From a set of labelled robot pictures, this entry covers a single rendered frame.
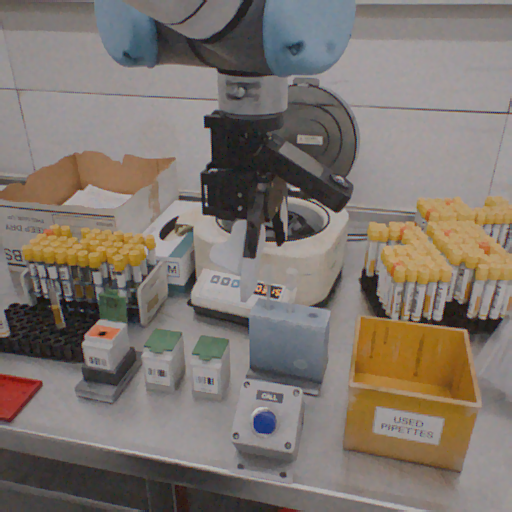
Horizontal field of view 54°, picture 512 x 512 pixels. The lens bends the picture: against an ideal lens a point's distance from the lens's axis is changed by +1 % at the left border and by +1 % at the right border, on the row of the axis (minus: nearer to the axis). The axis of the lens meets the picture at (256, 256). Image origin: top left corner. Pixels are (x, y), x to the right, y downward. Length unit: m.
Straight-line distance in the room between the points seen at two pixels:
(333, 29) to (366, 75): 0.69
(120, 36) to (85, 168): 0.77
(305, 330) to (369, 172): 0.53
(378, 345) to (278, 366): 0.13
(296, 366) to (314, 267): 0.17
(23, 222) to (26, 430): 0.41
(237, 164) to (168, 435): 0.33
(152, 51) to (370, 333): 0.43
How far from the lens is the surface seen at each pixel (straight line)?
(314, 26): 0.35
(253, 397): 0.58
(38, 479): 1.47
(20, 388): 0.76
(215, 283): 0.82
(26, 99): 1.32
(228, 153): 0.58
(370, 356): 0.70
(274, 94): 0.54
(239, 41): 0.35
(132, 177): 1.16
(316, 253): 0.78
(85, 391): 0.71
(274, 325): 0.66
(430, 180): 1.11
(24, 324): 0.84
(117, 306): 0.70
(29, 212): 0.96
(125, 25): 0.45
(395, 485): 0.62
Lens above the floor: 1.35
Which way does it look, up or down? 28 degrees down
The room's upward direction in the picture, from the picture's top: straight up
